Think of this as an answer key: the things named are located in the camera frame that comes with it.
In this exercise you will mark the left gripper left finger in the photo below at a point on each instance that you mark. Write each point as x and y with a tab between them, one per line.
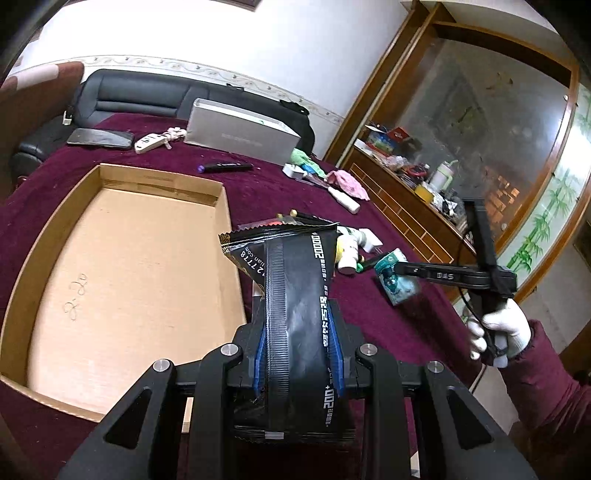
258	358

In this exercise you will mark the white tube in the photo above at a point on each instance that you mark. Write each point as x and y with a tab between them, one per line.
347	202

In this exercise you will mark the pink cloth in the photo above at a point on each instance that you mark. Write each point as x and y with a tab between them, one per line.
348	184

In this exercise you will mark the black smartphone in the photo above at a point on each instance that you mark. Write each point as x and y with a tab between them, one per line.
98	138

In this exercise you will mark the grey rectangular box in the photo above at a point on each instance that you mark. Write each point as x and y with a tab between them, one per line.
235	130

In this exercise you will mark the green cloth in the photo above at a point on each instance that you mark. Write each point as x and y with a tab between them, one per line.
300	159

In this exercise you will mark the white thermos mug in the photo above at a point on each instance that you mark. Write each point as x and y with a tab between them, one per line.
443	176

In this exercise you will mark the white medicine bottle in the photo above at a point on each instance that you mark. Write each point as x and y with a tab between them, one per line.
348	243

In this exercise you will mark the black snack packet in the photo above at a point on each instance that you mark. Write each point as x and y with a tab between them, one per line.
292	262

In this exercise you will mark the cardboard box tray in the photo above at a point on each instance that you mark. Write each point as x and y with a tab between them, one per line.
127	270

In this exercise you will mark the purple-capped black marker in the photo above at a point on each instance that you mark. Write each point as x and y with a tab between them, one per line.
224	167

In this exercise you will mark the white gloved right hand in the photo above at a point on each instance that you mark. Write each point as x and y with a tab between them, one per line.
507	320

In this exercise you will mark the small white box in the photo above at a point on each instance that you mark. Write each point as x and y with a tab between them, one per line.
294	172

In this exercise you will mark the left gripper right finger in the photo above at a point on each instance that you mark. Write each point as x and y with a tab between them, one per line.
340	350

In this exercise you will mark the maroon bed blanket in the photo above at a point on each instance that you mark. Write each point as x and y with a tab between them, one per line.
425	328

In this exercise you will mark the maroon sleeve right forearm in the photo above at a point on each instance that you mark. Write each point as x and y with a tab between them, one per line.
553	408

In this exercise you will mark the teal cartoon tissue pack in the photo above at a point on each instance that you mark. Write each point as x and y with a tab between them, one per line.
397	287

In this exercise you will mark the wooden cabinet shelf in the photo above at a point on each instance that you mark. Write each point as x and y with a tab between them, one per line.
432	237

